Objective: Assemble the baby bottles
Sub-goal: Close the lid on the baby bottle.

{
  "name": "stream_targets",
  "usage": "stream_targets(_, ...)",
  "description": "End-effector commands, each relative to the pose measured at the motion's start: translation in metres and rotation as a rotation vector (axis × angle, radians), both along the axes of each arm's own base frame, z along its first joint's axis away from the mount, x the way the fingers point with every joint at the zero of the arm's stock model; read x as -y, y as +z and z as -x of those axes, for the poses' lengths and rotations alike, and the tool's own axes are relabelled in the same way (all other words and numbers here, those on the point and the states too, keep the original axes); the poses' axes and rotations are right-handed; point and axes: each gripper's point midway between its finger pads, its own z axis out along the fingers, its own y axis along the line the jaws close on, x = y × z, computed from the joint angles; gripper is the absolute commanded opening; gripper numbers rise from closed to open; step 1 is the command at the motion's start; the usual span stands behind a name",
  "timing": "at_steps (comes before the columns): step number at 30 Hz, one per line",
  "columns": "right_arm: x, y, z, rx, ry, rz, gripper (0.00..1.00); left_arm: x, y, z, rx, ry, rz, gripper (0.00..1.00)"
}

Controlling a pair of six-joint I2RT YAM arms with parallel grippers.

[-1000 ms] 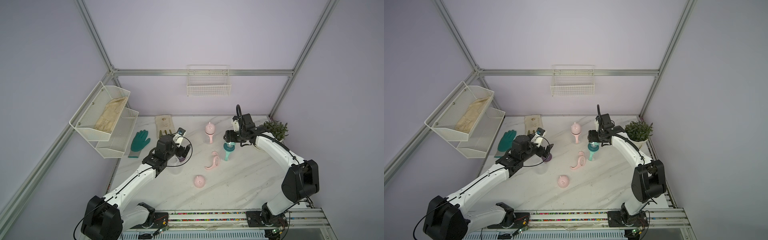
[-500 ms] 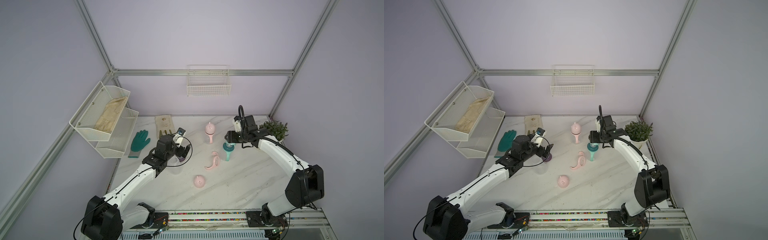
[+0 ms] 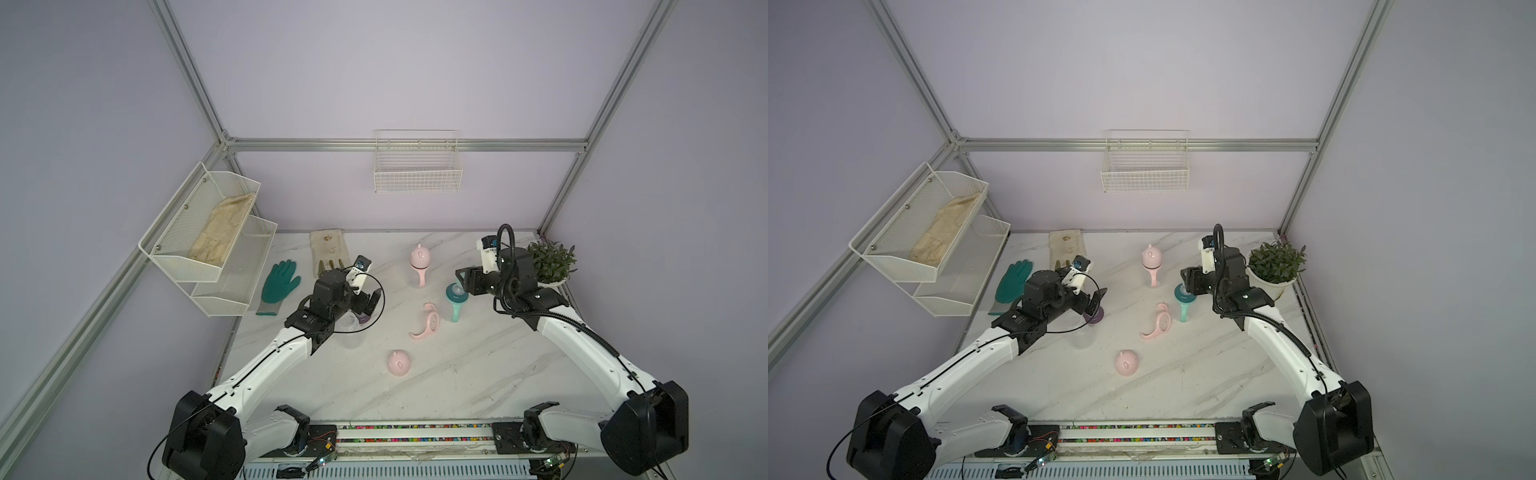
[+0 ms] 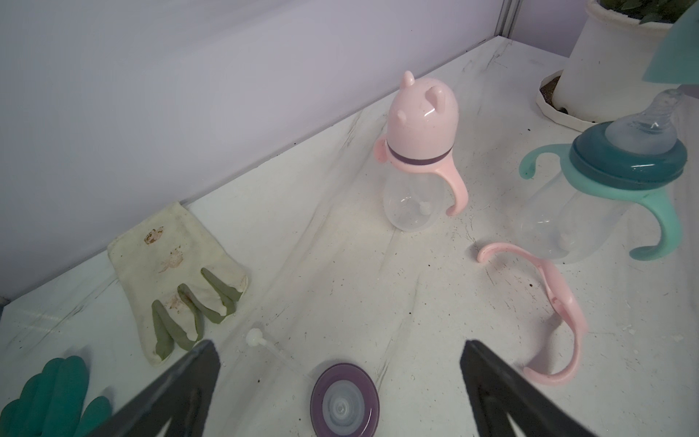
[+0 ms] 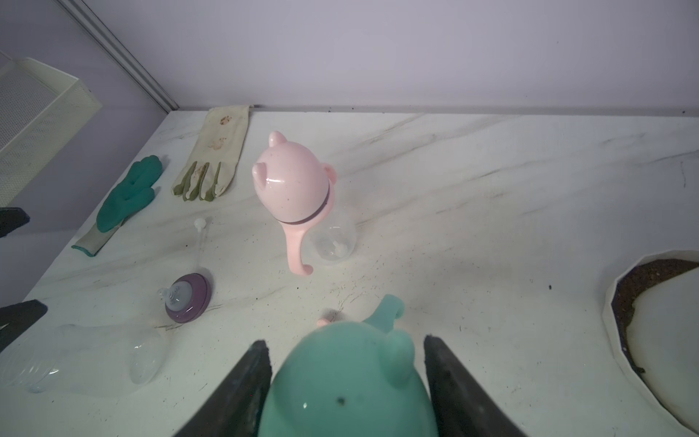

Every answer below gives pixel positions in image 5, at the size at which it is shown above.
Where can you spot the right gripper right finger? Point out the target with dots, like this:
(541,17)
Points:
(460,404)

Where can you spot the green rubber glove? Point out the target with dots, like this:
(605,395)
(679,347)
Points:
(129,196)

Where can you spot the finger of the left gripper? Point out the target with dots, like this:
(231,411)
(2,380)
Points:
(17,318)
(12,218)

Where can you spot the mint green bottle cap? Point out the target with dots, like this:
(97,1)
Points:
(349,379)

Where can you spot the clear baby bottle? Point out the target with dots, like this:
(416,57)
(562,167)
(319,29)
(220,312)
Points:
(101,361)
(333,240)

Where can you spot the purple nipple collar far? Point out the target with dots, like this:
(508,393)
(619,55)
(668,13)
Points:
(188,297)

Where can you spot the beige glove green fingertips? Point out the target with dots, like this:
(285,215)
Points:
(212,164)

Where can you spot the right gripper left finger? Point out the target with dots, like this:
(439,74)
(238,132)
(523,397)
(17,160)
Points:
(235,407)

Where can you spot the pink bottle cap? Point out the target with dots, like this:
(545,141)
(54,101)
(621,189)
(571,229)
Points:
(292,184)

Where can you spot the lower white mesh shelf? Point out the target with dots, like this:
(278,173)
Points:
(42,109)

